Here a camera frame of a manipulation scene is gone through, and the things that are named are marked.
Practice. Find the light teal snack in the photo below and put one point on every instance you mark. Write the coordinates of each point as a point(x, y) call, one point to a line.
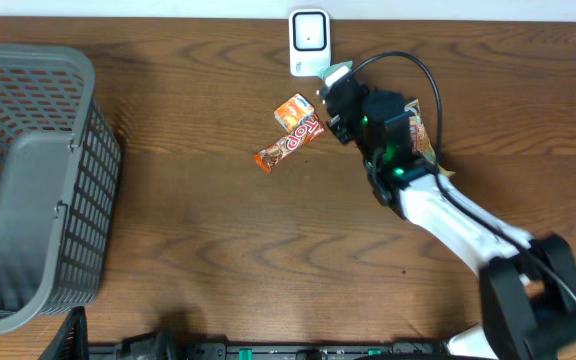
point(327, 70)

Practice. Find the cream snack bag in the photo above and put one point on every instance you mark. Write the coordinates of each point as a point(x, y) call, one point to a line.
point(420, 141)

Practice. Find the white barcode scanner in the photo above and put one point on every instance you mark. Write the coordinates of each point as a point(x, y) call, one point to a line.
point(309, 42)

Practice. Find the red Top chocolate bar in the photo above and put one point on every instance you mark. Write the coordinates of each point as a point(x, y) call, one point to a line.
point(304, 133)

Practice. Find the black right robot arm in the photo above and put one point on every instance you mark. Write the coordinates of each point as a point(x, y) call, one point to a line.
point(527, 285)

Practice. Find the small orange snack packet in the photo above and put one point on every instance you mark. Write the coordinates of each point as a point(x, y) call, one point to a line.
point(293, 111)

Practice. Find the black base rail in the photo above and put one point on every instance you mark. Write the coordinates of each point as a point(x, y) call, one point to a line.
point(220, 351)

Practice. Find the grey plastic mesh basket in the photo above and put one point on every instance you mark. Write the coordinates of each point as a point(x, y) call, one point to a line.
point(59, 169)

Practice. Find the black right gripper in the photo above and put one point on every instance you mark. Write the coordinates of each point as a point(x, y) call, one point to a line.
point(336, 123)

